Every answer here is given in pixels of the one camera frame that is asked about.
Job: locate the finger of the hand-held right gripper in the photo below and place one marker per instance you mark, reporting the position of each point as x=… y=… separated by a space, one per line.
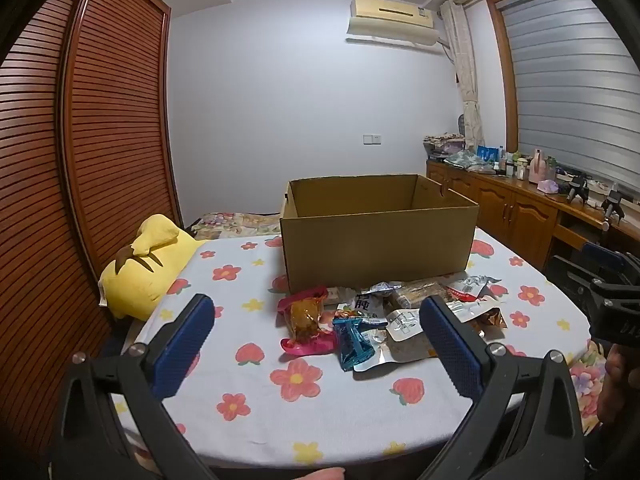
x=570 y=271
x=605 y=256

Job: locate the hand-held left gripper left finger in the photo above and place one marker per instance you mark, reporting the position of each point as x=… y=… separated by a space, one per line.
x=185 y=342

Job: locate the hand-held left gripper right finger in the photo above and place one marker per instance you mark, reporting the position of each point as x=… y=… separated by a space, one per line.
x=452 y=347

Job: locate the brown cracker packet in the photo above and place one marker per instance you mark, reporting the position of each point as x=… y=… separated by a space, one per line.
x=417 y=292

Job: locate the white packet with black print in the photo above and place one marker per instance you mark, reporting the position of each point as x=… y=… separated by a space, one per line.
x=361 y=306

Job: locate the red packet with orange contents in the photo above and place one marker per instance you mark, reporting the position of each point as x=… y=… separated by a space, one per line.
x=305 y=317

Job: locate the cardboard box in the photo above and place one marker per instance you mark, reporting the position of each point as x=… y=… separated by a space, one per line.
x=375 y=245

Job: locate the person's right hand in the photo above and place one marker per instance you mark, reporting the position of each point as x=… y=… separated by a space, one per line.
x=620 y=385

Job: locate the person's left hand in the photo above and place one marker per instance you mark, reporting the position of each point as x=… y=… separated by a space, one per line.
x=325 y=474

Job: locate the small black tripod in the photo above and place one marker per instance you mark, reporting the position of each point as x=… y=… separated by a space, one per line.
x=577 y=189
x=613 y=205

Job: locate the red and white packet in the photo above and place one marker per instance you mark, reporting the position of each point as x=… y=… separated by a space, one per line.
x=470 y=287

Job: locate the yellow plush pillow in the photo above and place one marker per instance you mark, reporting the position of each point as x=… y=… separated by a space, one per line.
x=145 y=280

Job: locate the long wooden cabinet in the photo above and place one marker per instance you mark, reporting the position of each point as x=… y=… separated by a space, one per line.
x=515 y=210

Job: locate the small silver blue packet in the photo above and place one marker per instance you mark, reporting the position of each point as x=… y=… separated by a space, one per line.
x=382 y=287

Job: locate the blue snack packet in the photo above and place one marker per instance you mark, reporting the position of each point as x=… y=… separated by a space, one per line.
x=352 y=347

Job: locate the pink bottle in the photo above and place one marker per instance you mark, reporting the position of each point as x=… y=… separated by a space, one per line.
x=537 y=167

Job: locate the beige snack packet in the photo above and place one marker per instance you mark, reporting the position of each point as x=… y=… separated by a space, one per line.
x=340 y=295

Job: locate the pastel floral quilt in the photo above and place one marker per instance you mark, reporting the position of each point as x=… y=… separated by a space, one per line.
x=235 y=225

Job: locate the white flower print bedsheet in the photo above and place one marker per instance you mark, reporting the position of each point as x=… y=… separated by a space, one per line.
x=310 y=410

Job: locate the blue and white box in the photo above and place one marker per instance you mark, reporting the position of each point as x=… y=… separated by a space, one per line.
x=489 y=154

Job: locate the green patterned cloth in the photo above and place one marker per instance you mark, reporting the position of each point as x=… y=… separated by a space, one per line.
x=467 y=161

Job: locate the grey window blind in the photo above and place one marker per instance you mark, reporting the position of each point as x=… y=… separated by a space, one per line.
x=575 y=85

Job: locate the small grey fan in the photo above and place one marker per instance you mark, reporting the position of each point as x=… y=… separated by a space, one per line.
x=463 y=127

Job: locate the pile of folded cloths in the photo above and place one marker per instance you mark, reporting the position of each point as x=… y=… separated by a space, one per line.
x=442 y=145

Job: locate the brown louvered wooden wardrobe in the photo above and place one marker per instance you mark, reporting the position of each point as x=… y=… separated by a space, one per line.
x=100 y=135

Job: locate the beige patterned curtain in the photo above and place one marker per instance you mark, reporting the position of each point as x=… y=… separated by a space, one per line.
x=465 y=70

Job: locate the wooden window frame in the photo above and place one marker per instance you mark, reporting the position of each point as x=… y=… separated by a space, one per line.
x=505 y=85

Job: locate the white wall switch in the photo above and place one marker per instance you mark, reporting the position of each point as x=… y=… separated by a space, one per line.
x=372 y=139

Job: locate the cream wall air conditioner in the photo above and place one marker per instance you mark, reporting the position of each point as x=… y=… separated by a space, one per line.
x=390 y=10

